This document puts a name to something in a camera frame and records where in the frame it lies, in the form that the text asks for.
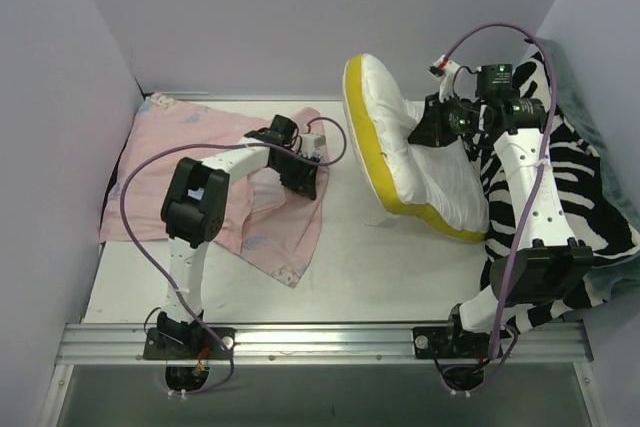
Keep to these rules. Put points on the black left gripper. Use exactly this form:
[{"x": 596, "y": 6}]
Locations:
[{"x": 298, "y": 175}]

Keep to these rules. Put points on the white pillow yellow trim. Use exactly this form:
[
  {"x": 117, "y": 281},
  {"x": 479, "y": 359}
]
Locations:
[{"x": 438, "y": 186}]

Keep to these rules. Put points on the zebra print pillow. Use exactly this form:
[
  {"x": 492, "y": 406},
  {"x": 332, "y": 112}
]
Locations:
[{"x": 576, "y": 169}]

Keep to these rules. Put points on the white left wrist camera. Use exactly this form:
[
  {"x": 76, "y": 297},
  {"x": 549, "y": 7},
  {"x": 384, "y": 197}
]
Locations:
[{"x": 311, "y": 145}]

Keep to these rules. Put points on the aluminium front rail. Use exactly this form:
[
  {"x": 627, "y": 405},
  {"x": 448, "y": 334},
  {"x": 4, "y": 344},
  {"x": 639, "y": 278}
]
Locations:
[{"x": 312, "y": 344}]

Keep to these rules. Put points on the pink pillowcase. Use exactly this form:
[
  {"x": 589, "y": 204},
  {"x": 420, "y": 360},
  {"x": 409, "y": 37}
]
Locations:
[{"x": 268, "y": 226}]

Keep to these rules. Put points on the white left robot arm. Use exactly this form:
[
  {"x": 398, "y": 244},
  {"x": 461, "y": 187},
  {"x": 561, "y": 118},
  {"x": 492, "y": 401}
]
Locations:
[{"x": 195, "y": 204}]

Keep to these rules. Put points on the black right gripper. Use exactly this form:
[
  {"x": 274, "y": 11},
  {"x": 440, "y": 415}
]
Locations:
[{"x": 431, "y": 117}]

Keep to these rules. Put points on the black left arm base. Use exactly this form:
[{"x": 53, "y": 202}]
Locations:
[{"x": 162, "y": 347}]

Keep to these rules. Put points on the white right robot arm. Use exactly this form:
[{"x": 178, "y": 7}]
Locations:
[{"x": 546, "y": 261}]

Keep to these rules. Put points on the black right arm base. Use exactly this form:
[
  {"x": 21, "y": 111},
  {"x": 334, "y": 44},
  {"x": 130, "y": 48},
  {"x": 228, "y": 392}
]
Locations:
[{"x": 435, "y": 342}]

